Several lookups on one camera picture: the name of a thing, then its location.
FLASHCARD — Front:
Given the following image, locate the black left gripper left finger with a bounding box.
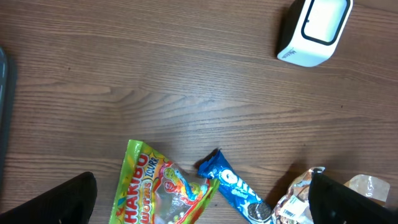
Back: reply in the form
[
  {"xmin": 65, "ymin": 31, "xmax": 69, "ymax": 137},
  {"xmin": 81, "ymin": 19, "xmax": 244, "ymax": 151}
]
[{"xmin": 1, "ymin": 172, "xmax": 98, "ymax": 224}]

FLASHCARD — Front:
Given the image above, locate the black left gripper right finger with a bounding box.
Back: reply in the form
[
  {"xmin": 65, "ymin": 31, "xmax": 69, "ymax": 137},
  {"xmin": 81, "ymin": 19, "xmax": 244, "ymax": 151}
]
[{"xmin": 308, "ymin": 173, "xmax": 397, "ymax": 224}]

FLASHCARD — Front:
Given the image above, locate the beige brown cookie pouch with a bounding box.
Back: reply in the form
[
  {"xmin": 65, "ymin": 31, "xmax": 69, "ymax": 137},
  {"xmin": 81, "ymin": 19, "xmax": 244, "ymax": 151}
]
[{"xmin": 271, "ymin": 167, "xmax": 390, "ymax": 224}]

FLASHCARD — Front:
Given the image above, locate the blue Oreo cookie pack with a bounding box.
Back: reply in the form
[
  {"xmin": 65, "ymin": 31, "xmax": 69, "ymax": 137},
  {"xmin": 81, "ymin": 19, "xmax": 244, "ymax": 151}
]
[{"xmin": 198, "ymin": 148, "xmax": 273, "ymax": 224}]

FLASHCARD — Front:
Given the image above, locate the green Haribo gummy bag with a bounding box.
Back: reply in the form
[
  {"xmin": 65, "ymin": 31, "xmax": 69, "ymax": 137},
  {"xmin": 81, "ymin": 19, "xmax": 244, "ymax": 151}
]
[{"xmin": 109, "ymin": 140, "xmax": 220, "ymax": 224}]

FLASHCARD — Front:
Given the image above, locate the white barcode scanner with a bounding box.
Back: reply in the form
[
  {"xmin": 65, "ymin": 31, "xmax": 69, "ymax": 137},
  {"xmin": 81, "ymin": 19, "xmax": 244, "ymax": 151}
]
[{"xmin": 277, "ymin": 0, "xmax": 353, "ymax": 67}]

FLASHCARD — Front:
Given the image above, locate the grey plastic mesh basket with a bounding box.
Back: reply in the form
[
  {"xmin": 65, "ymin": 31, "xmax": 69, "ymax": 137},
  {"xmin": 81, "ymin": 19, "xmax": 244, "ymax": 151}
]
[{"xmin": 1, "ymin": 48, "xmax": 8, "ymax": 179}]

